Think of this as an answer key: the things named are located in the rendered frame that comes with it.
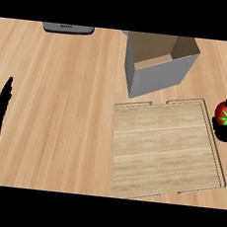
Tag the pale wooden tray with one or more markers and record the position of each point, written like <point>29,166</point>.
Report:
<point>166,147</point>

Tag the dark grey flat appliance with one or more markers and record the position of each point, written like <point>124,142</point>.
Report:
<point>68,28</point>

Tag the grey cardboard box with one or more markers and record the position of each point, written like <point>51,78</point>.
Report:
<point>157,65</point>

